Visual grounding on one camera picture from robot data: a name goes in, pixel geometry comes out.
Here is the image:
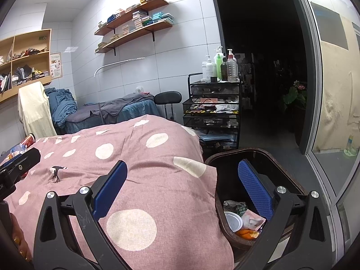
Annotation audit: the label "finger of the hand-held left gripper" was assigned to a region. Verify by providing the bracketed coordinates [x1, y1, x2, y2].
[0, 147, 41, 179]

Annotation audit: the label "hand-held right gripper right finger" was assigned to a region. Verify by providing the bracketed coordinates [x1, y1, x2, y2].
[238, 159, 337, 270]

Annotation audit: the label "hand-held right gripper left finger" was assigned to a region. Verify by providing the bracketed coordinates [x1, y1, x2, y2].
[33, 160, 128, 270]

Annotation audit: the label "pink packet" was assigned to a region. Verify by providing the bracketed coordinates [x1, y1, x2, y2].
[242, 210, 267, 229]

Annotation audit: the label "dark brown trash bin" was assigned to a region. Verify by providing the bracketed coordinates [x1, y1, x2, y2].
[204, 148, 310, 263]

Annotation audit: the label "orange round piece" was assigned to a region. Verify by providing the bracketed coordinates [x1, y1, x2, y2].
[236, 229, 260, 240]

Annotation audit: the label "person's left hand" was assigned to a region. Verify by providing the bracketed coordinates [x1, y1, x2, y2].
[9, 213, 32, 263]

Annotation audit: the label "clear plastic bottle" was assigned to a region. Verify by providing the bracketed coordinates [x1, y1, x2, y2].
[9, 143, 27, 157]

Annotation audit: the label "red paper cup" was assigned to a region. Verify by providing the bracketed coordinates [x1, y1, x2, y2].
[22, 133, 36, 147]

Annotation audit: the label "pink polka dot blanket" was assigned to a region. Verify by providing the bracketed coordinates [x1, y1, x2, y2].
[0, 114, 236, 270]

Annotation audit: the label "cream cloth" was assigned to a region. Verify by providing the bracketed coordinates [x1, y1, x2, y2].
[18, 81, 58, 139]

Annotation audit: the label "blue bedding pile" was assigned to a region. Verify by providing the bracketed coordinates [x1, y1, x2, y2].
[45, 88, 78, 129]

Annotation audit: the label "wooden cubby shelf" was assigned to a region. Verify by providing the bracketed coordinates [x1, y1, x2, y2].
[0, 29, 53, 103]

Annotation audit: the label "red white cloth heap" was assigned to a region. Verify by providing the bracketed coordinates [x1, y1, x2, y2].
[0, 73, 13, 92]

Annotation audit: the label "stack of flat boxes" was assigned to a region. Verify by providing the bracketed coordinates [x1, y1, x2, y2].
[17, 72, 51, 86]

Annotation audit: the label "grey blanket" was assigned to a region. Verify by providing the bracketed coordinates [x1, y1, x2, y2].
[67, 93, 156, 125]

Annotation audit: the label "massage bed with teal skirt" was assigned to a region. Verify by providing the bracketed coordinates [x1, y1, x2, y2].
[55, 93, 161, 135]

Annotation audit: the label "black mesh trolley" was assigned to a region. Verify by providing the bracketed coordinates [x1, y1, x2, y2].
[183, 73, 242, 150]

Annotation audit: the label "dark folded clothes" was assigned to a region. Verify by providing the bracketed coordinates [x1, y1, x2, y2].
[17, 65, 33, 79]

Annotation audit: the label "potted plant pink flower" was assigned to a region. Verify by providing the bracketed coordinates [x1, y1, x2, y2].
[282, 80, 308, 109]

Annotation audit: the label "small green bottle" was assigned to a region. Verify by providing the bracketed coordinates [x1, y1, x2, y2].
[344, 133, 359, 157]

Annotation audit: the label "pile of mixed clothes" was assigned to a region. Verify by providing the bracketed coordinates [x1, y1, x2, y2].
[13, 49, 48, 58]

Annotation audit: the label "black round stool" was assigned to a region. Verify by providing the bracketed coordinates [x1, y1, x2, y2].
[154, 91, 183, 120]

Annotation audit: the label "cream board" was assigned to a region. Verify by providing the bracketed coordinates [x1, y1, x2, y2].
[319, 41, 360, 153]

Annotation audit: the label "clear pump bottle red collar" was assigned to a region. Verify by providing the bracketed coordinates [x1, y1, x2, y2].
[226, 49, 239, 82]

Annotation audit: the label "green pump bottle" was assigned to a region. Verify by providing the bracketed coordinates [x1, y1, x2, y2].
[214, 46, 225, 75]

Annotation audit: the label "glass door grey frame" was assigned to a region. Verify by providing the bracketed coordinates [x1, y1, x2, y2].
[290, 0, 360, 270]

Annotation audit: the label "wall poster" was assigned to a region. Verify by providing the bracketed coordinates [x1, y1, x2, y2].
[50, 52, 63, 80]

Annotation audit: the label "white curved rail stand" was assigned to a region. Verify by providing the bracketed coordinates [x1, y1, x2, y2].
[94, 57, 147, 125]

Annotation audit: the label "black door frame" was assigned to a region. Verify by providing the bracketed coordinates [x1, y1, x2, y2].
[208, 0, 323, 156]

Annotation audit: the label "long wooden wall shelf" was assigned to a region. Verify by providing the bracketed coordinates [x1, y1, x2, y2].
[95, 21, 173, 54]
[94, 0, 169, 36]

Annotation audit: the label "wall shelves with boxes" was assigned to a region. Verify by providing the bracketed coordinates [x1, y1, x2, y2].
[96, 10, 173, 52]

